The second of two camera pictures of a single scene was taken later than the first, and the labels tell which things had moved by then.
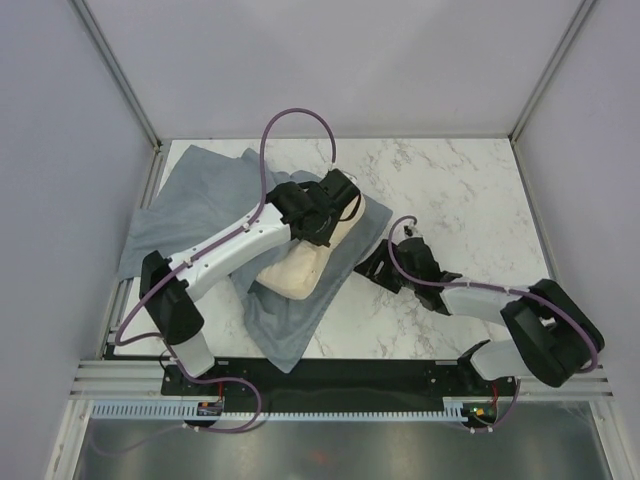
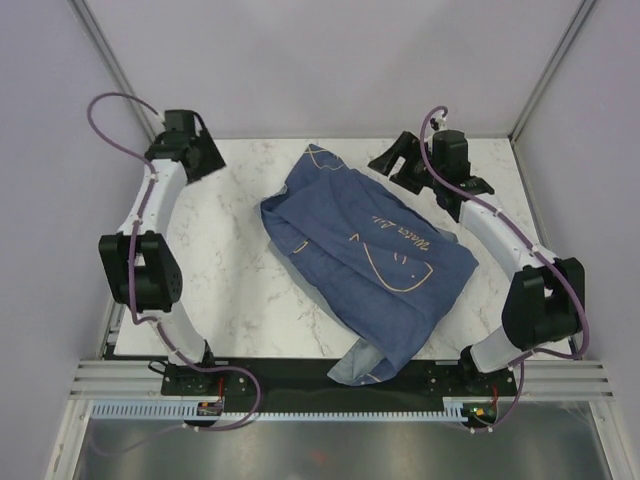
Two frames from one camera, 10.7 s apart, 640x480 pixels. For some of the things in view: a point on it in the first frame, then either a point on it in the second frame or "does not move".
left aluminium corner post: [115, 73] does not move
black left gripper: [324, 239] -> [215, 158]
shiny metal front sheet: [529, 441] does not move
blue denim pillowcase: [206, 190] -> [378, 262]
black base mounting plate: [335, 381] does not move
